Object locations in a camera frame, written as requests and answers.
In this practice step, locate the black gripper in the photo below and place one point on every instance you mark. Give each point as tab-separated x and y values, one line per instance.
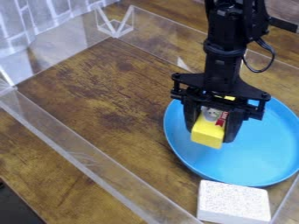
219	89

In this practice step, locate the yellow butter block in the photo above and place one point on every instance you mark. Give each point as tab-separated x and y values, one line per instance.
208	129

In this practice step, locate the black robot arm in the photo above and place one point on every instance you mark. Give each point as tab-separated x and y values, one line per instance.
236	23

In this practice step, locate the white speckled sponge block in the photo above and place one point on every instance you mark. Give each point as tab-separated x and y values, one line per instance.
232	204

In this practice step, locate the dark wooden furniture edge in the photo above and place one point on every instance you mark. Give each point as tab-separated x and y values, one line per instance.
284	25

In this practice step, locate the clear acrylic enclosure wall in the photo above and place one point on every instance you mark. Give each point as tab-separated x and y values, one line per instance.
85	67

